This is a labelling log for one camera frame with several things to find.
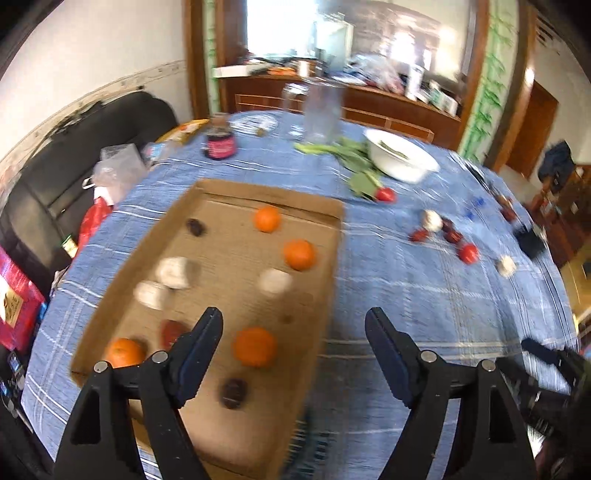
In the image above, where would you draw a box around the orange tangerine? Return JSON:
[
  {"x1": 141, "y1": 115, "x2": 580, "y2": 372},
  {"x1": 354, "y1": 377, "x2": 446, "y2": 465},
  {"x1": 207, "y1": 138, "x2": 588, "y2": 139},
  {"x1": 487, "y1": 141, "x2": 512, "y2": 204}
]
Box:
[
  {"x1": 283, "y1": 239, "x2": 317, "y2": 271},
  {"x1": 105, "y1": 338, "x2": 146, "y2": 368},
  {"x1": 232, "y1": 327, "x2": 277, "y2": 368},
  {"x1": 253, "y1": 205, "x2": 281, "y2": 233}
]

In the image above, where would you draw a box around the wrinkled red date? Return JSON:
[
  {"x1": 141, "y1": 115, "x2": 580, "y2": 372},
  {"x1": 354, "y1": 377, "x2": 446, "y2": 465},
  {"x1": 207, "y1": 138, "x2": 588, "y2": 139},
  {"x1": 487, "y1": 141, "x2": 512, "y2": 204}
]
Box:
[{"x1": 159, "y1": 320, "x2": 188, "y2": 351}]

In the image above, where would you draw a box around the beige cylinder block front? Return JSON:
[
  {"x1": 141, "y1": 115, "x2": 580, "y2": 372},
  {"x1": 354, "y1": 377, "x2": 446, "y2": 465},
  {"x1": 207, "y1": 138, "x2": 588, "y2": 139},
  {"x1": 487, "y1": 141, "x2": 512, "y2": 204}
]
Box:
[{"x1": 257, "y1": 268, "x2": 293, "y2": 297}]

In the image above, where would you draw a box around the black cylindrical container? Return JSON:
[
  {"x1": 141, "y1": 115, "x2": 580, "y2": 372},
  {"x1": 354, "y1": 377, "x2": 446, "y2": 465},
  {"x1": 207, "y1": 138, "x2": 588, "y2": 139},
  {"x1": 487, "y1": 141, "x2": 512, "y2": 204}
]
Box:
[{"x1": 514, "y1": 223, "x2": 547, "y2": 260}]

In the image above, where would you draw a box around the red tomato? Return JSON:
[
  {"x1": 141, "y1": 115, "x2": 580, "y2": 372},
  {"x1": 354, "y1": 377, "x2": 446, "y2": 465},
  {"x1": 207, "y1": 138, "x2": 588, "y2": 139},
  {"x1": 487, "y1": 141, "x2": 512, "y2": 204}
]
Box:
[{"x1": 457, "y1": 243, "x2": 480, "y2": 265}]

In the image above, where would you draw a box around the blue plaid tablecloth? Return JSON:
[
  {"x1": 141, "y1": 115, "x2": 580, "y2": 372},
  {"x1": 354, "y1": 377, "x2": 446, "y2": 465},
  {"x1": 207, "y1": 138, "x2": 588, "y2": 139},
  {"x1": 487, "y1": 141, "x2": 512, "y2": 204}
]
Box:
[{"x1": 22, "y1": 133, "x2": 579, "y2": 479}]

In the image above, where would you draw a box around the dark red date back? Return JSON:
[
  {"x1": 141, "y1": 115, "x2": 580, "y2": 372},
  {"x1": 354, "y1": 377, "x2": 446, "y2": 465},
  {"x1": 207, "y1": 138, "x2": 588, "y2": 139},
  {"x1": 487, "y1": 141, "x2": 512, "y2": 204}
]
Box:
[{"x1": 444, "y1": 230, "x2": 464, "y2": 244}]

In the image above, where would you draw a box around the red gift bag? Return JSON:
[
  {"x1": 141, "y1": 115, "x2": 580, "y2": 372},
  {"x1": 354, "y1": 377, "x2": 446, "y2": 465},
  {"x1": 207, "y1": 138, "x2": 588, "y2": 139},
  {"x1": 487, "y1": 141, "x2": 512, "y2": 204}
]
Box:
[{"x1": 0, "y1": 250, "x2": 45, "y2": 355}]

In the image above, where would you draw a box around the small red date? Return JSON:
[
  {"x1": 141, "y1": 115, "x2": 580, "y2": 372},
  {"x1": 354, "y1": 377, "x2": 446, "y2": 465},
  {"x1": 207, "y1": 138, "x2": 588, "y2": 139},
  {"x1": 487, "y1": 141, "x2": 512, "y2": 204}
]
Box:
[{"x1": 409, "y1": 228, "x2": 431, "y2": 243}]

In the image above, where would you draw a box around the red radish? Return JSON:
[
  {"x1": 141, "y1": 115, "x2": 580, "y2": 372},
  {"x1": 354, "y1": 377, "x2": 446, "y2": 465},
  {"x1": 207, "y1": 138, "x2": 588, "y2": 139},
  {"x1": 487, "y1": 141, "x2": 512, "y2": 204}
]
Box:
[{"x1": 375, "y1": 187, "x2": 397, "y2": 203}]

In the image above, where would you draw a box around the black leather sofa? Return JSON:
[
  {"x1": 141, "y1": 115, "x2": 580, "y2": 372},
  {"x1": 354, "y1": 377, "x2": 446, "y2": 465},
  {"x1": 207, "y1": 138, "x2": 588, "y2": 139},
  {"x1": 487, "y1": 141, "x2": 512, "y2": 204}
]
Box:
[{"x1": 1, "y1": 90, "x2": 178, "y2": 296}]

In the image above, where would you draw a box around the brown cardboard tray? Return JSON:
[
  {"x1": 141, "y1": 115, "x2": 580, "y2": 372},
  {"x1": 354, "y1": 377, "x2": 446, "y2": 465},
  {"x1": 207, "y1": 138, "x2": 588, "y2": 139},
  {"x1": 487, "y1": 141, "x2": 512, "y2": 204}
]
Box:
[{"x1": 54, "y1": 180, "x2": 345, "y2": 479}]

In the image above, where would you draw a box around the white enamel bowl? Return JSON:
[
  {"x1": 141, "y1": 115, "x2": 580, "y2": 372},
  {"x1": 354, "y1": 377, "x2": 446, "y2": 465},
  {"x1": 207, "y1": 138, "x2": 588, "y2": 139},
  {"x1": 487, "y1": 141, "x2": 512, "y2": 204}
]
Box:
[{"x1": 363, "y1": 128, "x2": 440, "y2": 184}]

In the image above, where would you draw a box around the clear plastic bag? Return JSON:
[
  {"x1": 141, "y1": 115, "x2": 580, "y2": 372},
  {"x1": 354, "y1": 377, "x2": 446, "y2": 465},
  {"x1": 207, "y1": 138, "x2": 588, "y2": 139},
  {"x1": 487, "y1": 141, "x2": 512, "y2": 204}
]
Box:
[{"x1": 82, "y1": 144, "x2": 148, "y2": 206}]

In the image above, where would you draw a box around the green leafy vegetable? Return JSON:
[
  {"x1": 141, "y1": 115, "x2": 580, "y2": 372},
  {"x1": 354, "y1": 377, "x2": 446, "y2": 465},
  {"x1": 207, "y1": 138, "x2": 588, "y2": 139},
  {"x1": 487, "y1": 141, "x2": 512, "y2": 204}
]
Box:
[{"x1": 294, "y1": 138, "x2": 384, "y2": 201}]

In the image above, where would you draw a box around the pink labelled black jar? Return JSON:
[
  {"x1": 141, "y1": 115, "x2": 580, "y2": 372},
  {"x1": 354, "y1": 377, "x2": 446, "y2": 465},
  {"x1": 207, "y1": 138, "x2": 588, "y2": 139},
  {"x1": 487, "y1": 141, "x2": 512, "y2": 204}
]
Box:
[{"x1": 204, "y1": 127, "x2": 238, "y2": 160}]

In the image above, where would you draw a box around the clear plastic pitcher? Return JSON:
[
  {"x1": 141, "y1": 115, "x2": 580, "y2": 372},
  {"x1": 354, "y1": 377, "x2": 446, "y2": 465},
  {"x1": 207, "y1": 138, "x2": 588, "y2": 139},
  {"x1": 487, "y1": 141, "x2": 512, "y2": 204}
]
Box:
[{"x1": 280, "y1": 77, "x2": 346, "y2": 144}]

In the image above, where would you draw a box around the wooden sideboard counter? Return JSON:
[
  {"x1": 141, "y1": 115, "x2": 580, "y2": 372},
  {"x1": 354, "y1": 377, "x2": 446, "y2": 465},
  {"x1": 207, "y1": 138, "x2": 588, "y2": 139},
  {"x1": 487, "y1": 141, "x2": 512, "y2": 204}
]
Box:
[{"x1": 218, "y1": 74, "x2": 465, "y2": 150}]

